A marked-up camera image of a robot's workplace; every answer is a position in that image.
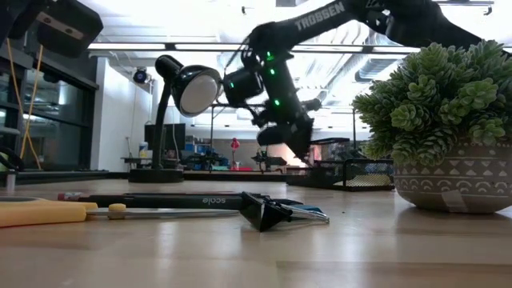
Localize yellow cable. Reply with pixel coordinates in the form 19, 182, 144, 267
6, 38, 44, 171

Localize black pen with scale print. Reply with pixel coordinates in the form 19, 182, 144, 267
86, 193, 251, 210

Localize yellow sticky note pad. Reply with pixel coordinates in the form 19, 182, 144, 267
334, 174, 392, 188

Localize red background object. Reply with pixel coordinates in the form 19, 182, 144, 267
230, 137, 242, 171

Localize blue binder clip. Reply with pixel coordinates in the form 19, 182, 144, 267
286, 202, 324, 214

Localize orange pencil with eraser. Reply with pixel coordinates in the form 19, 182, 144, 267
57, 191, 129, 202

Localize black aluminium table frame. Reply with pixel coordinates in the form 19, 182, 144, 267
0, 170, 289, 186

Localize black gooseneck desk lamp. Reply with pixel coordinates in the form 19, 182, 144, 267
128, 54, 223, 184

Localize long ceiling light bar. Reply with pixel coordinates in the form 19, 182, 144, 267
87, 42, 421, 55

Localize black binder clip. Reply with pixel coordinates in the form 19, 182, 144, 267
238, 191, 331, 233

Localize yellow-handled scissors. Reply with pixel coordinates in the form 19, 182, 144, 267
0, 198, 241, 230

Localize black wall-mounted camera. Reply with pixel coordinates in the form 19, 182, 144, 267
133, 66, 149, 85

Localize succulent plant in patterned pot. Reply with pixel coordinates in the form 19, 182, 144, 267
351, 39, 512, 215

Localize black computer monitor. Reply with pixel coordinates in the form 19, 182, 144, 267
144, 122, 187, 152

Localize blue storage bins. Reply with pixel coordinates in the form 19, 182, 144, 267
186, 135, 213, 169

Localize background desk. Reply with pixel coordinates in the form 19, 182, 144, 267
122, 156, 181, 171

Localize black mesh desk organizer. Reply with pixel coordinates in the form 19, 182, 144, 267
286, 138, 395, 192

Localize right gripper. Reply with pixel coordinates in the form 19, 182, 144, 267
255, 118, 315, 166

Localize small silver post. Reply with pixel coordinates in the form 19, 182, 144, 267
5, 169, 18, 196

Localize black background workstation frame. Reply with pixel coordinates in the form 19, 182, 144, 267
210, 102, 270, 171

